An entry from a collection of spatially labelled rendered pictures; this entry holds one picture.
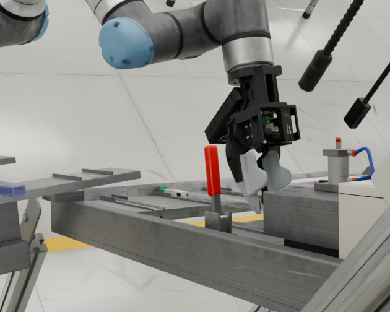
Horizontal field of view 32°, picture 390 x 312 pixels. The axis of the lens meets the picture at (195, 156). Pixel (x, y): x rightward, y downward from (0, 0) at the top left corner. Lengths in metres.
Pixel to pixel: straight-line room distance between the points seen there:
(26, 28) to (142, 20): 0.55
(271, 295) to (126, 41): 0.46
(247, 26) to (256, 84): 0.09
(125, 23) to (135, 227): 0.29
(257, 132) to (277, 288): 0.36
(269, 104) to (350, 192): 0.38
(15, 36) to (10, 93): 0.98
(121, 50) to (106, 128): 1.51
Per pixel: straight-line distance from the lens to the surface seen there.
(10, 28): 1.52
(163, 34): 1.02
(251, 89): 1.01
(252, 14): 1.02
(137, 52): 0.99
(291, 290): 0.66
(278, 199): 0.72
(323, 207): 0.67
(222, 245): 0.74
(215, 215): 0.80
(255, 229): 0.86
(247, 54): 1.00
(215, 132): 1.07
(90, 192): 1.21
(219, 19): 1.04
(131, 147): 2.46
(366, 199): 0.60
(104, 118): 2.53
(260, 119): 0.96
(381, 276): 0.52
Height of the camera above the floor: 1.59
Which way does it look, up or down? 39 degrees down
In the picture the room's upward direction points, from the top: 28 degrees clockwise
